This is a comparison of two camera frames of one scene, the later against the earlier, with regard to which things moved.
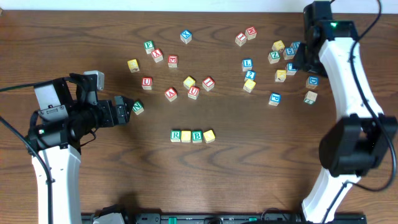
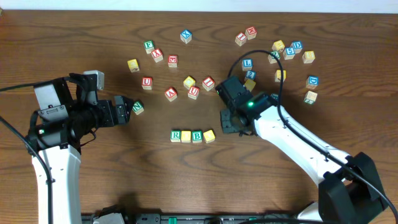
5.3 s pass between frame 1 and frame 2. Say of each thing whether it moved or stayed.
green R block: stayed
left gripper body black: stayed
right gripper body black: moved
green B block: stayed
